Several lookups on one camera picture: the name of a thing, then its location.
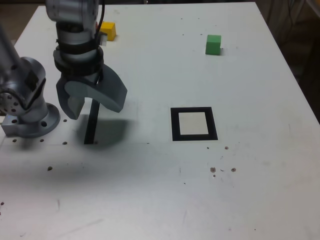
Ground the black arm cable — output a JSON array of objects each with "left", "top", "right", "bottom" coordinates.
[{"left": 94, "top": 0, "right": 106, "bottom": 40}]

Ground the black tape square outline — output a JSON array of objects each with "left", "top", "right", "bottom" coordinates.
[{"left": 170, "top": 106, "right": 219, "bottom": 142}]

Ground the black tape strip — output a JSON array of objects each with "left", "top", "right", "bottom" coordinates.
[{"left": 83, "top": 98, "right": 101, "bottom": 145}]

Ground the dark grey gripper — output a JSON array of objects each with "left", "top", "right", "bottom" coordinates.
[{"left": 55, "top": 63, "right": 129, "bottom": 121}]

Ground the green cube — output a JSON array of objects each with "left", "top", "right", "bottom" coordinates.
[{"left": 205, "top": 34, "right": 222, "bottom": 56}]

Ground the yellow cube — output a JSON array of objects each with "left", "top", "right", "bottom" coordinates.
[{"left": 99, "top": 21, "right": 118, "bottom": 42}]

